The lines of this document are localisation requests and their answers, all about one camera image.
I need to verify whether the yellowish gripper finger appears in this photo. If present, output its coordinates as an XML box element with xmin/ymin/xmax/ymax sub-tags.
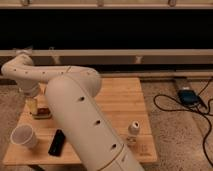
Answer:
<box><xmin>26</xmin><ymin>98</ymin><xmax>38</xmax><ymax>115</ymax></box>

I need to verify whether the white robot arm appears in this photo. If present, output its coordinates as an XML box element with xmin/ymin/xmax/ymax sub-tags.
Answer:
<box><xmin>1</xmin><ymin>54</ymin><xmax>145</xmax><ymax>171</ymax></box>

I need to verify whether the white paper cup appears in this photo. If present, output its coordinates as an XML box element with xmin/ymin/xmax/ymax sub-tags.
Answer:
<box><xmin>10</xmin><ymin>124</ymin><xmax>38</xmax><ymax>149</ymax></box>

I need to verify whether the small white bottle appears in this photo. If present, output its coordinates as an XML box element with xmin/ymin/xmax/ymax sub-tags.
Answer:
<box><xmin>127</xmin><ymin>121</ymin><xmax>140</xmax><ymax>143</ymax></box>

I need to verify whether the blue power adapter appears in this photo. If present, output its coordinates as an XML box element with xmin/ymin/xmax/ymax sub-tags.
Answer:
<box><xmin>178</xmin><ymin>89</ymin><xmax>199</xmax><ymax>106</ymax></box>

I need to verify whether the wooden rail frame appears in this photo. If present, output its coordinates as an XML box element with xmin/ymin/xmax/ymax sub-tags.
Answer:
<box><xmin>0</xmin><ymin>49</ymin><xmax>213</xmax><ymax>65</ymax></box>

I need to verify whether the black cable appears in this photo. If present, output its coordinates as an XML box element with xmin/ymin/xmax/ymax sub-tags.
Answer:
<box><xmin>153</xmin><ymin>77</ymin><xmax>213</xmax><ymax>168</ymax></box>

